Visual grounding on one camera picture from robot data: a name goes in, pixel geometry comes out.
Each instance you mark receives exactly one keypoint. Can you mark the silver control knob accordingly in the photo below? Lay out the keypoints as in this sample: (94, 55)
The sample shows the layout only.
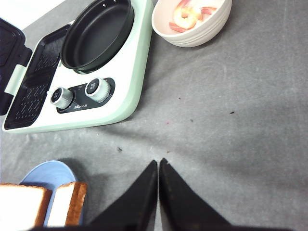
(97, 89)
(61, 98)

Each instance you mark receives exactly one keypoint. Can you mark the mint green breakfast maker base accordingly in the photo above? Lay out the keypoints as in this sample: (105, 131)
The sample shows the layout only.
(31, 109)

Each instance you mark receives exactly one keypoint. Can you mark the left silver control knob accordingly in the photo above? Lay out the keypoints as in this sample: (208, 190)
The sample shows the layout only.
(61, 98)

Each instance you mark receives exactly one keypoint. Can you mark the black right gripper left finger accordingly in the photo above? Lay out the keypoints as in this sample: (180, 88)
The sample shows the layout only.
(132, 211)

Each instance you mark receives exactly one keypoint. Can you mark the pink cooked shrimp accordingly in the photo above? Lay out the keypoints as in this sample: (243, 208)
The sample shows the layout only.
(187, 5)
(185, 18)

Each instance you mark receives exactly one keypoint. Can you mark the black round frying pan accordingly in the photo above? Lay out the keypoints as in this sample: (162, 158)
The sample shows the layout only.
(97, 35)

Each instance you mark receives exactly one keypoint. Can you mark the beige ribbed ceramic bowl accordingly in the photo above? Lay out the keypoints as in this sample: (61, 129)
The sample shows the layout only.
(203, 31)

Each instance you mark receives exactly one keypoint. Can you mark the white bread slice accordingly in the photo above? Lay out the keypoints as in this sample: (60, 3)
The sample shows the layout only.
(22, 207)
(67, 205)

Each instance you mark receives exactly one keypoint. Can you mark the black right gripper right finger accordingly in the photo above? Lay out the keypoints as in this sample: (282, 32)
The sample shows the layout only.
(184, 208)

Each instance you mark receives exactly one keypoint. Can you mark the breakfast maker hinged lid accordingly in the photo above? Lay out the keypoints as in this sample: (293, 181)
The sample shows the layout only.
(14, 57)

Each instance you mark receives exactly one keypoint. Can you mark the right silver control knob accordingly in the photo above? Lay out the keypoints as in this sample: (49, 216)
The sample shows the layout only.
(97, 89)

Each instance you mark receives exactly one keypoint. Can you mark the blue round plate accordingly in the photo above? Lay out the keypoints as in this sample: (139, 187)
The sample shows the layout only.
(50, 175)

